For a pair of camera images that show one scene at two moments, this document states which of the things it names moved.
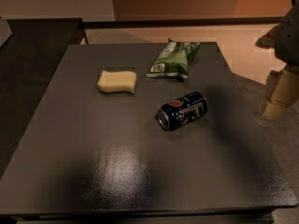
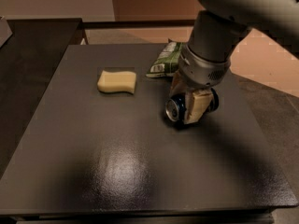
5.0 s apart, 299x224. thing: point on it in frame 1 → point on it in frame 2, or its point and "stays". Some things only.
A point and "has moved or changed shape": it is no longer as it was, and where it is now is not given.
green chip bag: (174, 60) stays
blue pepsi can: (182, 110) has moved or changed shape
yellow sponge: (116, 81) stays
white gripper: (289, 40) → (202, 70)
